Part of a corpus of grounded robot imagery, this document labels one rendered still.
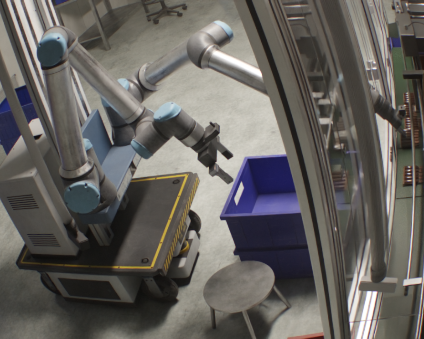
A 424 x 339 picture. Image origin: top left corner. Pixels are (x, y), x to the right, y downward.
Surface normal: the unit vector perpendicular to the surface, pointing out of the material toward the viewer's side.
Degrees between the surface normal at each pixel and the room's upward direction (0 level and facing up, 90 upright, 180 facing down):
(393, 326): 2
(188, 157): 0
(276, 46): 90
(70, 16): 90
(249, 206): 90
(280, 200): 0
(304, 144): 90
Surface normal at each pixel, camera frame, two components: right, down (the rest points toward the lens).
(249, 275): -0.30, -0.79
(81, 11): 0.91, -0.06
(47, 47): 0.16, 0.40
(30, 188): -0.22, 0.61
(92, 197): 0.19, 0.58
